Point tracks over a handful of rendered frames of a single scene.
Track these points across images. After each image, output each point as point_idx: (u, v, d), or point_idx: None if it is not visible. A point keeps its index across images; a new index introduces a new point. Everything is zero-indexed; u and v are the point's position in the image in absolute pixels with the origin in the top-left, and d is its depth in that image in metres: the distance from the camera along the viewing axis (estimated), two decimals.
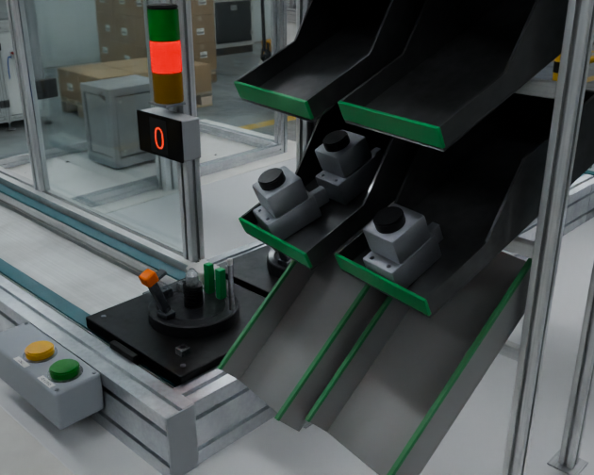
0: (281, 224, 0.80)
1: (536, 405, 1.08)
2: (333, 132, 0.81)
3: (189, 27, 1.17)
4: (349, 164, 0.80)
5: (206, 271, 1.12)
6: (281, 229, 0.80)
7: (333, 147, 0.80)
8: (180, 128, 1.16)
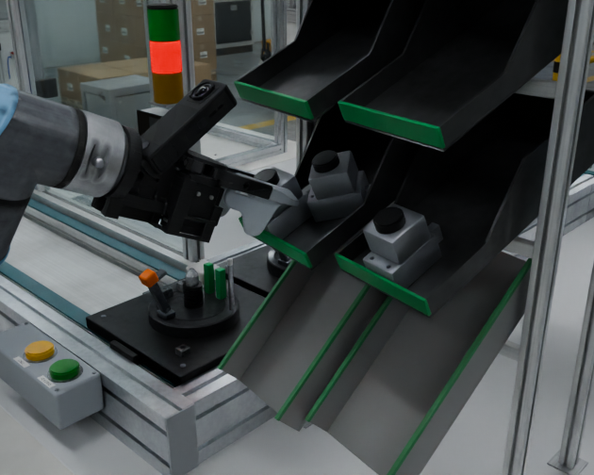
0: (279, 223, 0.80)
1: (536, 405, 1.08)
2: (330, 151, 0.78)
3: (189, 27, 1.17)
4: (321, 189, 0.78)
5: (206, 271, 1.12)
6: (280, 228, 0.80)
7: (314, 167, 0.78)
8: None
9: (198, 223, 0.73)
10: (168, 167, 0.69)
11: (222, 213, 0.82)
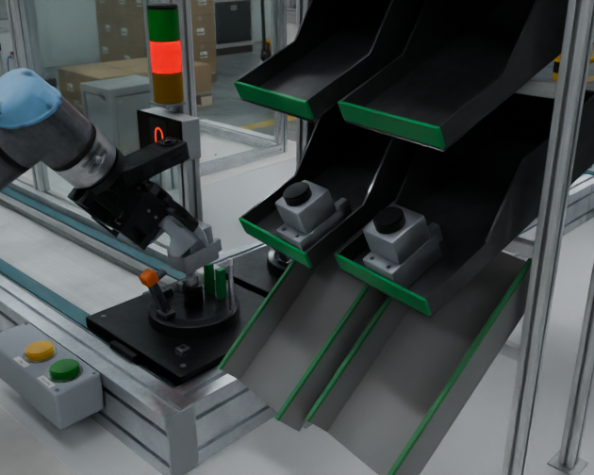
0: (192, 259, 1.05)
1: (536, 405, 1.08)
2: (294, 184, 0.76)
3: (189, 27, 1.17)
4: (310, 220, 0.75)
5: (206, 271, 1.12)
6: (192, 263, 1.05)
7: (293, 202, 0.74)
8: (180, 128, 1.16)
9: (140, 234, 0.96)
10: (135, 184, 0.93)
11: (148, 242, 1.05)
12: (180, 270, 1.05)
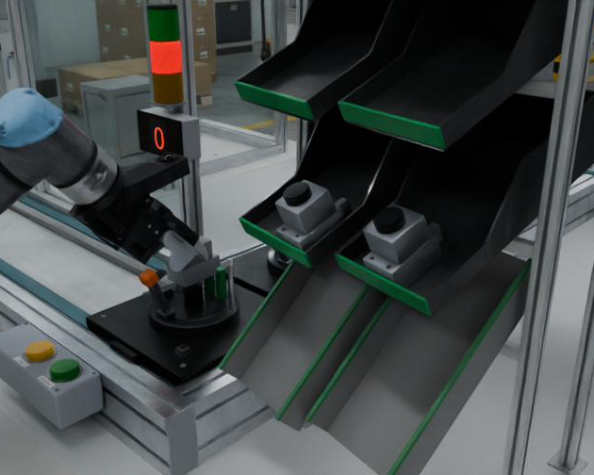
0: (191, 272, 1.05)
1: (536, 405, 1.08)
2: (294, 184, 0.76)
3: (189, 27, 1.17)
4: (310, 220, 0.75)
5: None
6: (190, 276, 1.05)
7: (293, 202, 0.74)
8: (180, 128, 1.16)
9: (140, 249, 0.97)
10: (136, 199, 0.94)
11: (149, 256, 1.06)
12: (178, 282, 1.06)
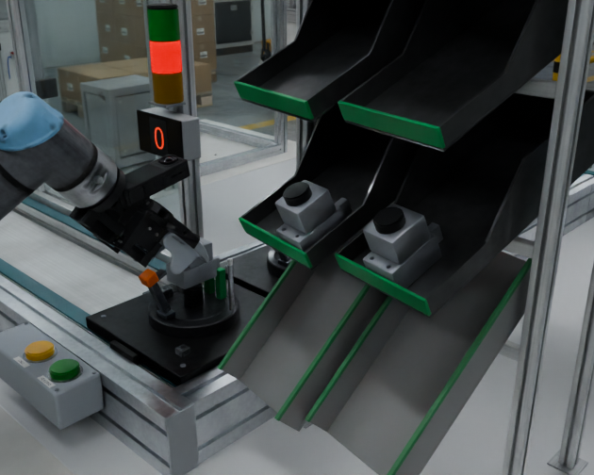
0: (191, 274, 1.05)
1: (536, 405, 1.08)
2: (294, 184, 0.76)
3: (189, 27, 1.17)
4: (310, 220, 0.75)
5: None
6: (190, 278, 1.05)
7: (293, 202, 0.74)
8: (180, 128, 1.16)
9: (141, 252, 0.97)
10: (136, 202, 0.94)
11: None
12: (178, 284, 1.06)
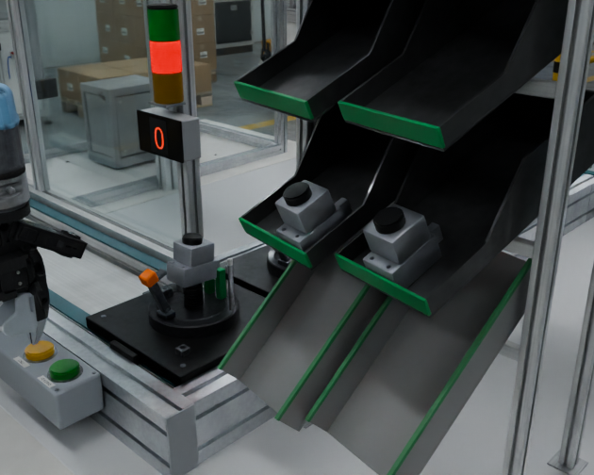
0: (191, 273, 1.05)
1: (536, 405, 1.08)
2: (294, 184, 0.76)
3: (189, 27, 1.17)
4: (310, 220, 0.75)
5: None
6: (190, 277, 1.05)
7: (293, 202, 0.74)
8: (180, 128, 1.16)
9: None
10: (23, 240, 0.93)
11: None
12: (178, 282, 1.06)
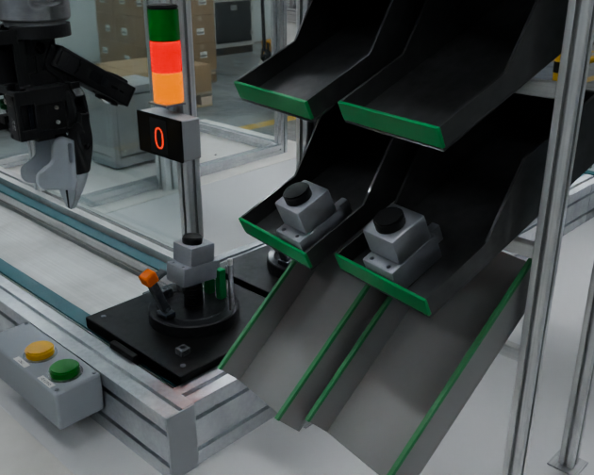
0: (191, 273, 1.05)
1: (536, 405, 1.08)
2: (294, 184, 0.76)
3: (189, 27, 1.17)
4: (310, 220, 0.75)
5: None
6: (190, 277, 1.05)
7: (293, 202, 0.74)
8: (180, 128, 1.16)
9: (28, 125, 0.75)
10: (62, 69, 0.77)
11: (25, 177, 0.81)
12: (178, 282, 1.06)
